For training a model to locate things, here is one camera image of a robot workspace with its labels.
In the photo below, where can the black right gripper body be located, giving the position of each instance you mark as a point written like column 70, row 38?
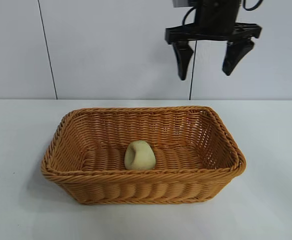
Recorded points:
column 216, row 22

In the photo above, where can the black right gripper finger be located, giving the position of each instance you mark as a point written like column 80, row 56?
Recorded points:
column 183, row 60
column 236, row 55

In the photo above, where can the pale yellow egg yolk pastry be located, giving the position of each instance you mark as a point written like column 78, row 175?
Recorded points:
column 139, row 156

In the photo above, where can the brown woven wicker basket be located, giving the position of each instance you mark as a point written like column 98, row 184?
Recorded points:
column 148, row 185

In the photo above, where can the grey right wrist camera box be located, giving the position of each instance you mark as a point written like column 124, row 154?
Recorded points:
column 182, row 3

